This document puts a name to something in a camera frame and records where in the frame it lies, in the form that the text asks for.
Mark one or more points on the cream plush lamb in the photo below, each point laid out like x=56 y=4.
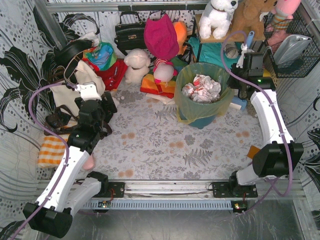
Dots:
x=138 y=62

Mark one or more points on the magenta cloth bag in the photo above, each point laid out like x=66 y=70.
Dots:
x=160 y=38

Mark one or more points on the teal folded cloth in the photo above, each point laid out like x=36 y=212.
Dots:
x=210 y=52

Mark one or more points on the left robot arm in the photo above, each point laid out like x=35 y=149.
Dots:
x=53 y=211

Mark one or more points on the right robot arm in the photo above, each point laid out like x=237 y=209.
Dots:
x=276 y=161

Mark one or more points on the brown patterned bag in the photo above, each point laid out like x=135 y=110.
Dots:
x=58 y=121

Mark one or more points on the black wire basket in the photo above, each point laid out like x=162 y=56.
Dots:
x=275 y=34

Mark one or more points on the red cloth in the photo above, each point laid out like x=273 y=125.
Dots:
x=113 y=76

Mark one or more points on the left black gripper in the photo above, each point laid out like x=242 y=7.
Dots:
x=108 y=104

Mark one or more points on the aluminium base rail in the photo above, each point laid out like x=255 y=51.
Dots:
x=170 y=195

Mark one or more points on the blue handled mop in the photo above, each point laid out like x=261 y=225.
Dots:
x=236 y=102

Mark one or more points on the silver foil pouch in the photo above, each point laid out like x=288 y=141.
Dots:
x=291 y=48

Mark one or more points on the crumpled paper trash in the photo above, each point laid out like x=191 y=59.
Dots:
x=203 y=89

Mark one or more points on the teal trash bin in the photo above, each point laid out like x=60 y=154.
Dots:
x=200 y=117

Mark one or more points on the orange plush toy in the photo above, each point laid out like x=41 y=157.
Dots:
x=181 y=33

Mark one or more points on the orange checkered towel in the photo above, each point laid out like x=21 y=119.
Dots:
x=51 y=152

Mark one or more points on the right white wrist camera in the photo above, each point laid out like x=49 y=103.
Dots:
x=250 y=60

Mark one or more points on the colorful printed bag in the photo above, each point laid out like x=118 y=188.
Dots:
x=100 y=58

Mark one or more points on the yellow trash bag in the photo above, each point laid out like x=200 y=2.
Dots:
x=185 y=100

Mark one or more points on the rainbow striped cloth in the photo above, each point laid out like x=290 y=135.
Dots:
x=165 y=89

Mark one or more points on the brown teddy bear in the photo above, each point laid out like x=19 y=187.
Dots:
x=247 y=16

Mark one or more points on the black leather handbag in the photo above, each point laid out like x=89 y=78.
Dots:
x=130 y=36

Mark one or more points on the cream canvas tote bag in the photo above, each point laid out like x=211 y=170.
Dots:
x=65 y=96

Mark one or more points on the white plush dog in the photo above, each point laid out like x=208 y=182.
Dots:
x=216 y=18

